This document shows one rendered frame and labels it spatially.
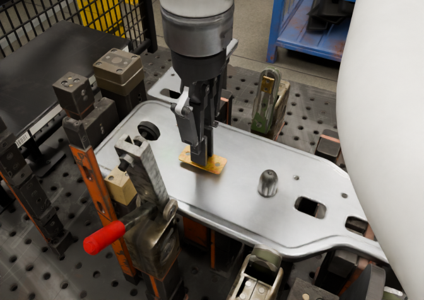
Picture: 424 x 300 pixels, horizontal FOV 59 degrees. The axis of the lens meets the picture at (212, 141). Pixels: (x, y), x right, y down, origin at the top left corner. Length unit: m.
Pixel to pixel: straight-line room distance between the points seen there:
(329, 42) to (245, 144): 2.00
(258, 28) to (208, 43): 2.59
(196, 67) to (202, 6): 0.09
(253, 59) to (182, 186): 2.10
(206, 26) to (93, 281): 0.66
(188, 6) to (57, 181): 0.78
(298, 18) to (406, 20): 2.66
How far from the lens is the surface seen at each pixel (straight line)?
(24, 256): 1.01
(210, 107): 0.58
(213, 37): 0.46
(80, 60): 0.92
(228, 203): 0.63
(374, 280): 0.39
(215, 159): 0.67
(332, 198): 0.67
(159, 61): 1.45
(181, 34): 0.46
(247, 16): 3.19
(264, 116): 0.74
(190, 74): 0.49
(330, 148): 0.75
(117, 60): 0.84
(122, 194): 0.60
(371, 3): 0.26
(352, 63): 0.21
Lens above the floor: 1.53
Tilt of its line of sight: 47 degrees down
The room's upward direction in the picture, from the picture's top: straight up
